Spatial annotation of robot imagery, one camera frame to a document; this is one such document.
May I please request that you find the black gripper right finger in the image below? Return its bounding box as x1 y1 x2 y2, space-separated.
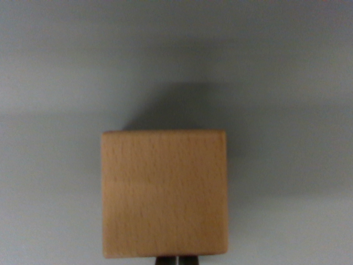
178 255 200 265

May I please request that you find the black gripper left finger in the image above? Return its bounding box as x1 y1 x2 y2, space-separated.
155 256 178 265

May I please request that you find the light wooden cube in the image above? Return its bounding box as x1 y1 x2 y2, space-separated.
100 129 229 259

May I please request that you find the grey plastic tray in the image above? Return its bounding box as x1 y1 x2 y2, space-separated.
0 0 353 265

